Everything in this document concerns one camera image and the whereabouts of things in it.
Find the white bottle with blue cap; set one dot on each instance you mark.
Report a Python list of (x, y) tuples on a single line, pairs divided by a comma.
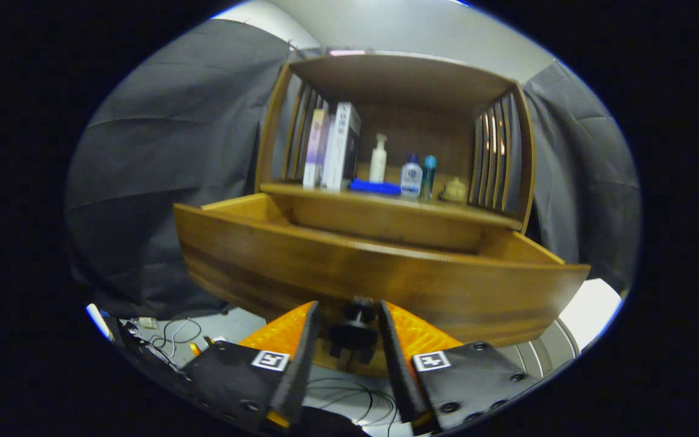
[(411, 179)]

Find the wooden cabinet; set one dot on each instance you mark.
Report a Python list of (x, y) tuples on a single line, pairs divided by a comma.
[(404, 79)]

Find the white pump bottle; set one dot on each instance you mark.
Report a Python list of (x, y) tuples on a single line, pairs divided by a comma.
[(378, 164)]

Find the beige lidded teacup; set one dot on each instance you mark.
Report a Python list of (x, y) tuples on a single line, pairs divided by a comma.
[(454, 191)]

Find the wooden drawer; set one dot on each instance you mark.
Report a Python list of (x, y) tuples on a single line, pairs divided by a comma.
[(264, 267)]

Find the grey curved object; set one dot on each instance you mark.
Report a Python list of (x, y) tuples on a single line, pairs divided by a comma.
[(543, 352)]

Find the black backdrop cloth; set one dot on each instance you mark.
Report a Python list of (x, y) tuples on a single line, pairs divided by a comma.
[(161, 182)]

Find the black drawer knob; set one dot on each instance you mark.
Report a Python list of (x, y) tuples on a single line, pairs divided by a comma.
[(352, 334)]

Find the blue folded cloth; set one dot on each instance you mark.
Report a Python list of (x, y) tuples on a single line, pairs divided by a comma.
[(377, 187)]

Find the white flat board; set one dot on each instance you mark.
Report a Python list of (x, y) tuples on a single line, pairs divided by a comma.
[(592, 309)]

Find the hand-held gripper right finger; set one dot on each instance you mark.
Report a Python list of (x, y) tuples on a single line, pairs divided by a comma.
[(395, 364)]

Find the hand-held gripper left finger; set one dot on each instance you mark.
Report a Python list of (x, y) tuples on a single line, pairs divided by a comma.
[(301, 364)]

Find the white slim object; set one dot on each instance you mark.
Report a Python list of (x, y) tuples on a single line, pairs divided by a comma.
[(99, 321)]

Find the thick white book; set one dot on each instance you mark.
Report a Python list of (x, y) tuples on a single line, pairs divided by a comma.
[(338, 152)]

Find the purple book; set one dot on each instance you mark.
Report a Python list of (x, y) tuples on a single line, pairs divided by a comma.
[(314, 152)]

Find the wooden countertop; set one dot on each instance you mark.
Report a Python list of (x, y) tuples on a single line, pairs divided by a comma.
[(386, 200)]

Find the teal bottle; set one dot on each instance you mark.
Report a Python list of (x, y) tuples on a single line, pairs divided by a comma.
[(428, 179)]

